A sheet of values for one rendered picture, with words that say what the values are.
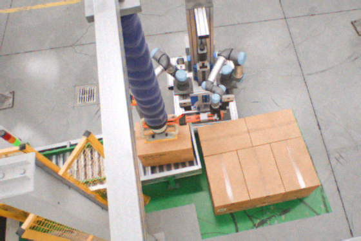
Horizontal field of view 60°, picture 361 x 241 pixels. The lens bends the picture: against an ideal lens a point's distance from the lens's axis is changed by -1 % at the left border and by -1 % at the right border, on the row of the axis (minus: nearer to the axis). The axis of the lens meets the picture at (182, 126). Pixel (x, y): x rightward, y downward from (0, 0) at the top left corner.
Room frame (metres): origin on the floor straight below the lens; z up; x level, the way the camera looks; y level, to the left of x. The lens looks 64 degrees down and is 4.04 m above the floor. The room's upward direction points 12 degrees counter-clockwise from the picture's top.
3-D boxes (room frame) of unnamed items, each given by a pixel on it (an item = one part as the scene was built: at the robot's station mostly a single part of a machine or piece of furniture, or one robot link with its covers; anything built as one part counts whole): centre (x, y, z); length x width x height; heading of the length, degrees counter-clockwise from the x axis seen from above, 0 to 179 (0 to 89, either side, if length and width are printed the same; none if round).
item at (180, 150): (1.48, 0.23, 0.75); 0.60 x 0.40 x 0.40; 86
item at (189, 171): (1.16, 1.07, 0.50); 2.31 x 0.05 x 0.19; 90
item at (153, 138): (1.38, 0.25, 1.15); 0.34 x 0.10 x 0.05; 85
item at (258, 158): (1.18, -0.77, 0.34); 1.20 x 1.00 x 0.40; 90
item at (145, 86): (1.48, 0.24, 2.22); 0.24 x 0.24 x 1.25
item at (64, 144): (1.81, 1.07, 0.50); 2.31 x 0.05 x 0.19; 90
